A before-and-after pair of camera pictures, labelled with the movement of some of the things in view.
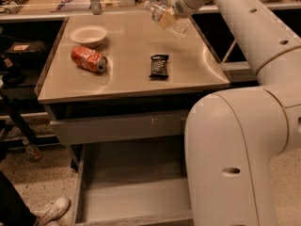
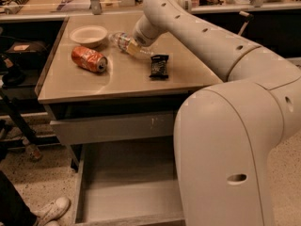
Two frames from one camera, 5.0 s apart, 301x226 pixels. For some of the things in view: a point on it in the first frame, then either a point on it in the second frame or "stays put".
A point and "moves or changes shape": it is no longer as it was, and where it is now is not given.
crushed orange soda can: [89, 59] stays put
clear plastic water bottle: [155, 9] moves or changes shape
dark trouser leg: [13, 210] stays put
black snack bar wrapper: [159, 68] stays put
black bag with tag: [26, 55] stays put
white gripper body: [182, 3] to [142, 37]
